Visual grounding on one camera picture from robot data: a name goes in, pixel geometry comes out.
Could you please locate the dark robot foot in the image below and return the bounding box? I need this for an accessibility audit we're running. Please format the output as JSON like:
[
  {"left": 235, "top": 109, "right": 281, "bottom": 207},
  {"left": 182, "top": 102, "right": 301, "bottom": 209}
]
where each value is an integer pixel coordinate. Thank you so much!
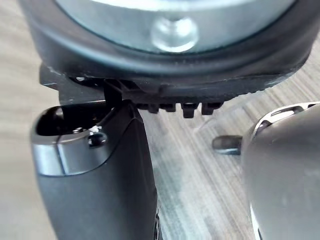
[{"left": 211, "top": 135, "right": 243, "bottom": 156}]

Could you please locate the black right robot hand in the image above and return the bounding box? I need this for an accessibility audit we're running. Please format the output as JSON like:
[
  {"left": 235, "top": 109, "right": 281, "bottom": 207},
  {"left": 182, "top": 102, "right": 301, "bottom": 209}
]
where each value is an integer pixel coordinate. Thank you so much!
[{"left": 19, "top": 0, "right": 315, "bottom": 240}]

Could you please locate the silver right wrist cuff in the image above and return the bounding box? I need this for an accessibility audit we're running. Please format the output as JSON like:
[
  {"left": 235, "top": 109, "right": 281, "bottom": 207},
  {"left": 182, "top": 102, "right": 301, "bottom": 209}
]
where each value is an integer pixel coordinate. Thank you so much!
[{"left": 53, "top": 0, "right": 296, "bottom": 54}]

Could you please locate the silver robot leg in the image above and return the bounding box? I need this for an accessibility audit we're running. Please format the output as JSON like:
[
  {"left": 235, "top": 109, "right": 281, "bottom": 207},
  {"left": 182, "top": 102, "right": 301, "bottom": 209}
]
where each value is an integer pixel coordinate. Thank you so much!
[{"left": 239, "top": 101, "right": 320, "bottom": 240}]

